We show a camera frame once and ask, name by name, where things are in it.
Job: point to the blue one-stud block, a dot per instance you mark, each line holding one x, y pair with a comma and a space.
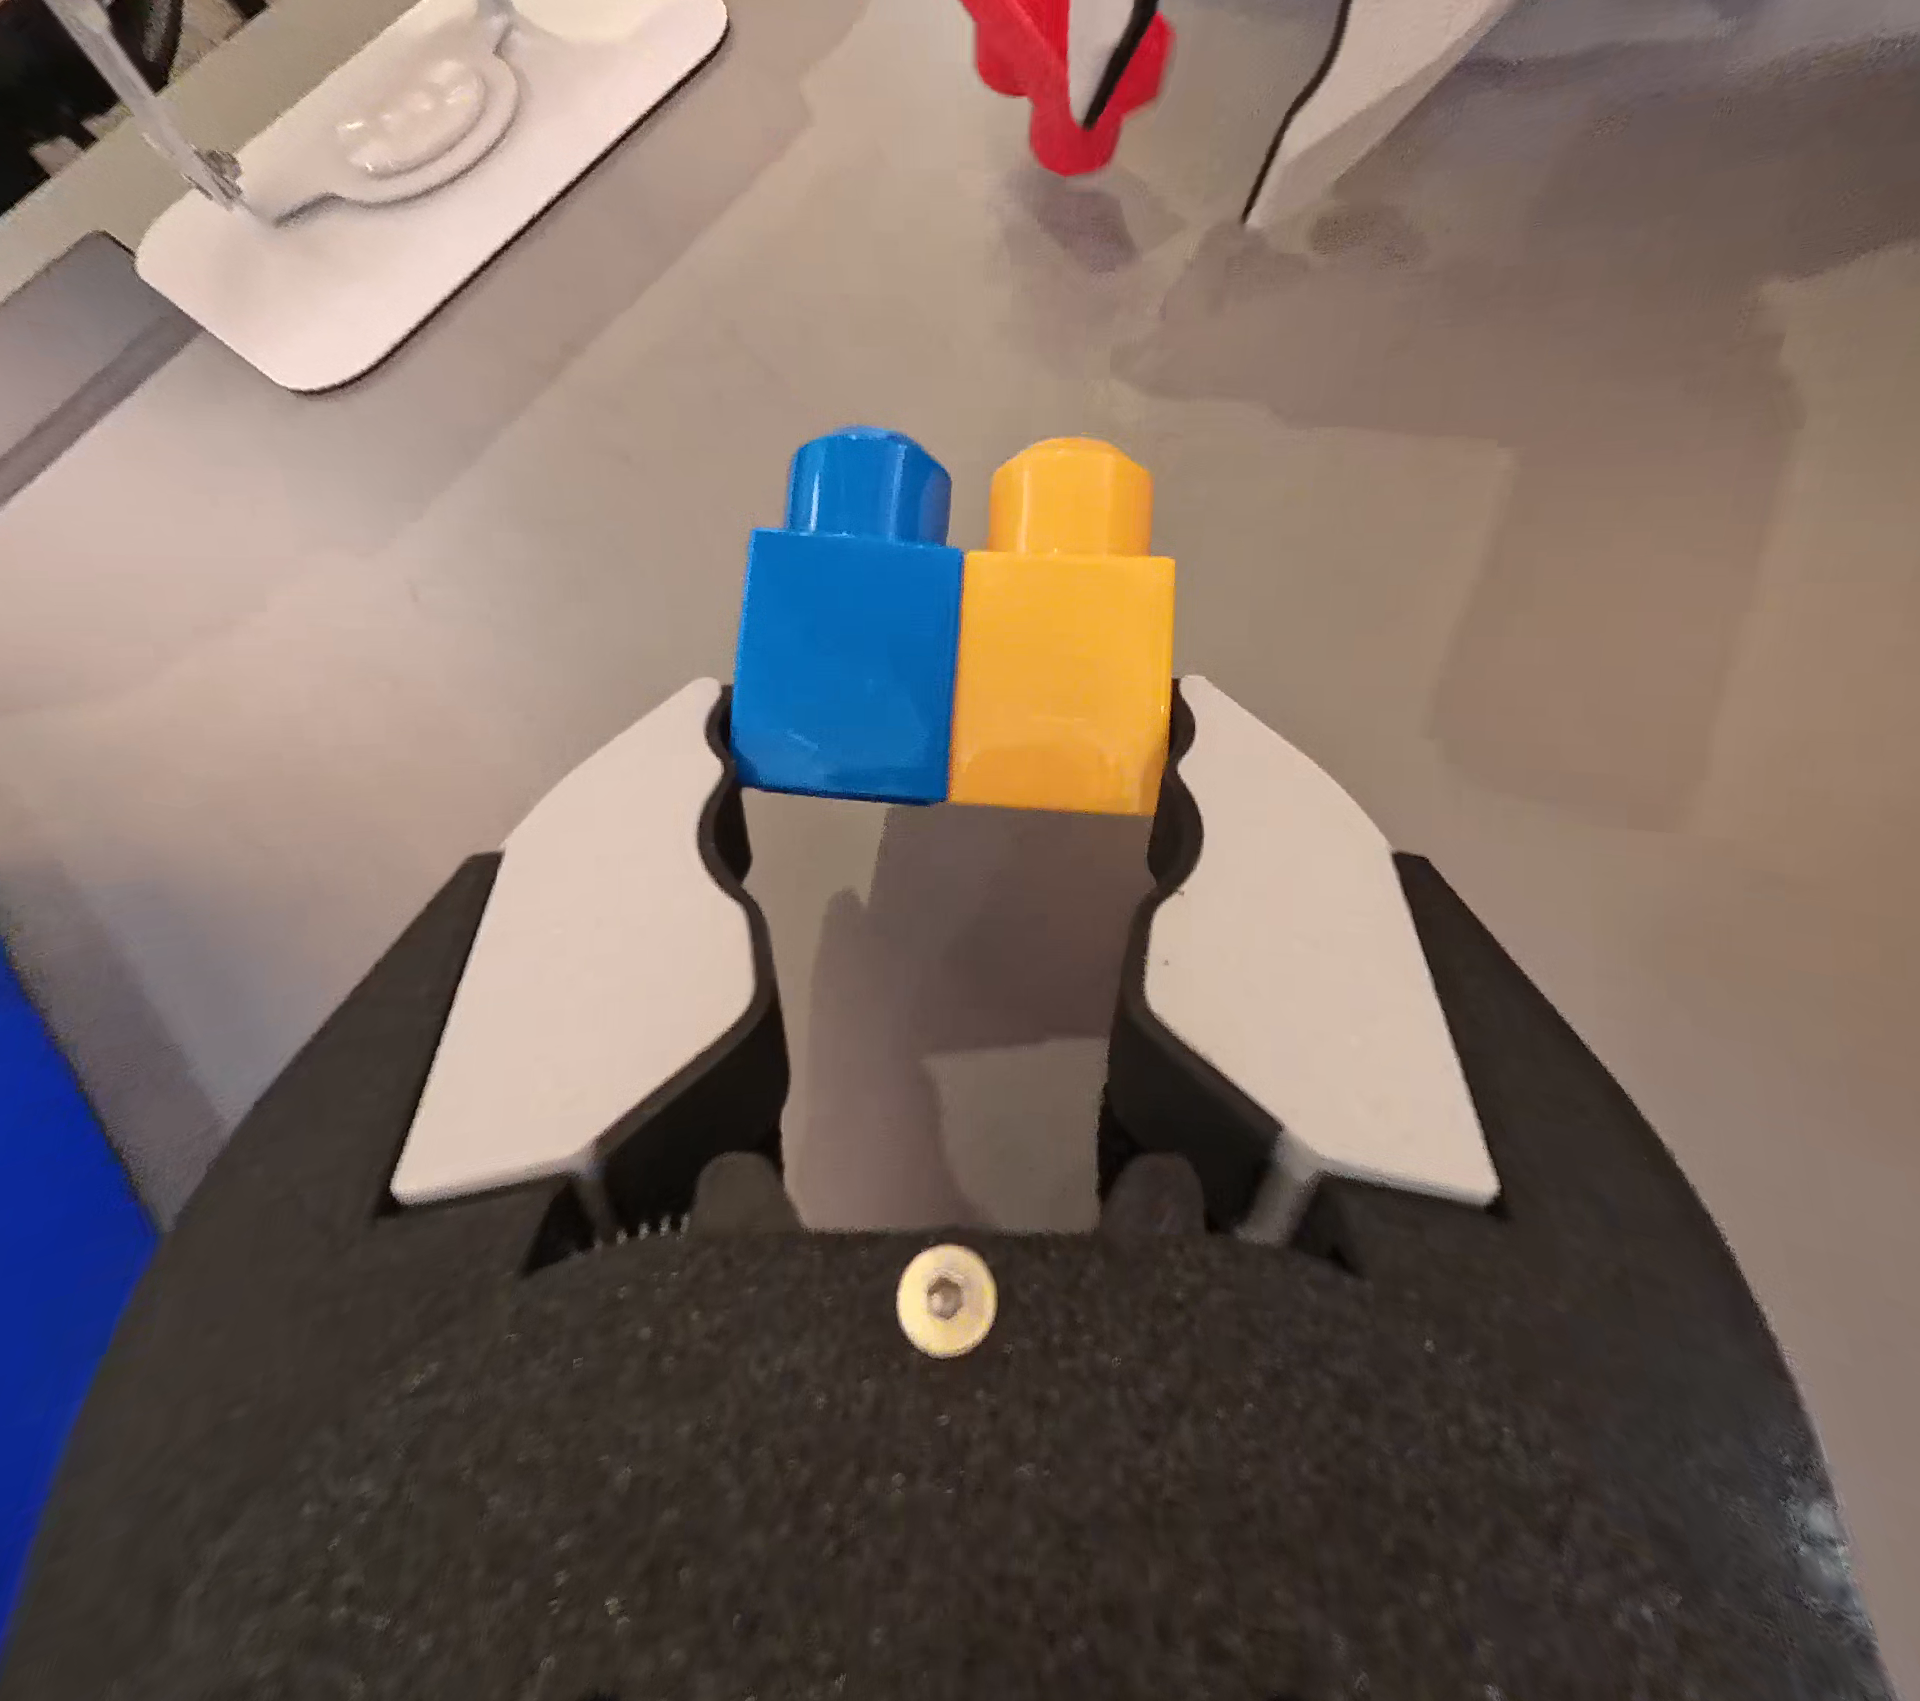
840, 667

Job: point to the grey desk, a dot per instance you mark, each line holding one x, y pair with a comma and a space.
451, 680

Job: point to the white instruction stand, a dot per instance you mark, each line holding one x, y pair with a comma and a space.
451, 200

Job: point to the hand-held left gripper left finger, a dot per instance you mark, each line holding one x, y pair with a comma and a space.
601, 980

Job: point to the yellow one-stud block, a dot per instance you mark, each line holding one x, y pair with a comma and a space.
1064, 680

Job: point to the blue plastic bin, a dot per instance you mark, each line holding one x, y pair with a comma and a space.
61, 1205

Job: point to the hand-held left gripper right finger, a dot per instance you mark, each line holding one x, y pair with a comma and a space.
1305, 980

